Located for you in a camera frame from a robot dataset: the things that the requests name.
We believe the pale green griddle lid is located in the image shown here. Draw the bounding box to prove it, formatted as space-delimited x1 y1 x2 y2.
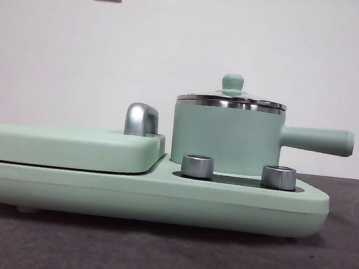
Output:
0 116 169 180

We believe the pale green breakfast machine base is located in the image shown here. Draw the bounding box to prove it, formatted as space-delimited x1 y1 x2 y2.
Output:
0 136 334 245

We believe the silver griddle lid handle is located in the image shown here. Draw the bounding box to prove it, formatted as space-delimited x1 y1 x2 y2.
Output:
122 101 162 139

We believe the glass lid with green knob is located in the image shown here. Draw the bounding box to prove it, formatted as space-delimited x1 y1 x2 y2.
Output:
176 68 292 112

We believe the pale green handled pot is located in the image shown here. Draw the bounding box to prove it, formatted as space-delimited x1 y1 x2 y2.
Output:
168 96 358 187

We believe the silver control knob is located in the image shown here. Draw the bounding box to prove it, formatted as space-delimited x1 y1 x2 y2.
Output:
259 162 300 191
179 152 216 180

